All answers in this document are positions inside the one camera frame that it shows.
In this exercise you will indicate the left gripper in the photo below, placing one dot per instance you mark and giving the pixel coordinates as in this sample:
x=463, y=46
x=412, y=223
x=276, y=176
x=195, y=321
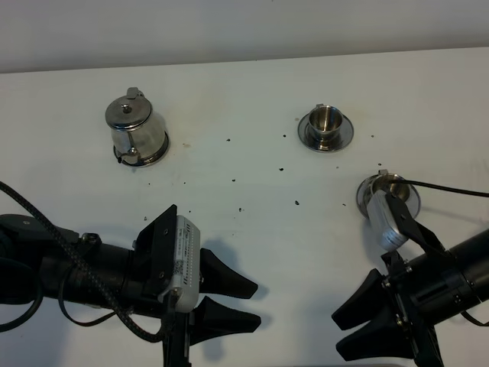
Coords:
x=152, y=262

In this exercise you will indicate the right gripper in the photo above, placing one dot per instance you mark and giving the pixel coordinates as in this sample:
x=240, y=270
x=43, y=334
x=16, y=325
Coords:
x=382, y=337

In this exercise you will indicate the stainless steel teapot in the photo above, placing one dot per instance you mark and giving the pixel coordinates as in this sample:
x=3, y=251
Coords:
x=135, y=127

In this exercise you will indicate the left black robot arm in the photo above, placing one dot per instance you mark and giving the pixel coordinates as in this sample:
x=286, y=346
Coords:
x=34, y=266

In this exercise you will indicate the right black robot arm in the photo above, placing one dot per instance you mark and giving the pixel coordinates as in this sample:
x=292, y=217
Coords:
x=395, y=315

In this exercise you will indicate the teapot steel saucer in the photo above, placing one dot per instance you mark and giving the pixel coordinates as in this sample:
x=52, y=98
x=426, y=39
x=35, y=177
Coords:
x=141, y=162

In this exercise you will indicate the near steel saucer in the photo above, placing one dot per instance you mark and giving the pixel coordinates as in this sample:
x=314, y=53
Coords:
x=363, y=196

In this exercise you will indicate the near steel teacup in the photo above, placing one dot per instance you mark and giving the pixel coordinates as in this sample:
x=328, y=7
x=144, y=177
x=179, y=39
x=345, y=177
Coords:
x=390, y=183

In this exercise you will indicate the steel teacup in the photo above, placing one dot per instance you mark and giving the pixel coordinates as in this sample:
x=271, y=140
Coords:
x=390, y=183
x=324, y=122

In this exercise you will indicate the far steel saucer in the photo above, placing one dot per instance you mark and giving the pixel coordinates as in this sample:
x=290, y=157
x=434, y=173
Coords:
x=335, y=141

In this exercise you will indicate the far steel teacup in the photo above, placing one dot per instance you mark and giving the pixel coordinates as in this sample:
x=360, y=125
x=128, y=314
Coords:
x=324, y=122

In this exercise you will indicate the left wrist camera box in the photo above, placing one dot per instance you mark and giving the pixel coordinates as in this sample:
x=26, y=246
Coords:
x=185, y=276

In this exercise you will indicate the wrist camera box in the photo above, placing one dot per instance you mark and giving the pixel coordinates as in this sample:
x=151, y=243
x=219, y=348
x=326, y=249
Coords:
x=185, y=276
x=383, y=224

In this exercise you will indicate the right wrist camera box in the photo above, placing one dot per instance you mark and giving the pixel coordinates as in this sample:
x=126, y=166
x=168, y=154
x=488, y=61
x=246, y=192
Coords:
x=383, y=224

